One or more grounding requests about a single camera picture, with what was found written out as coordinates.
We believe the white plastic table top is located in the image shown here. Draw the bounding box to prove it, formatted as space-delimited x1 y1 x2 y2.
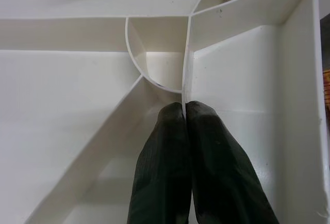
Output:
0 0 330 224

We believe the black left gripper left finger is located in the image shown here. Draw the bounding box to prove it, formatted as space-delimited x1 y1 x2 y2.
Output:
126 102 193 224

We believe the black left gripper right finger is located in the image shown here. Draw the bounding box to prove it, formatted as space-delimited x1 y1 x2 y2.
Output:
186 100 281 224

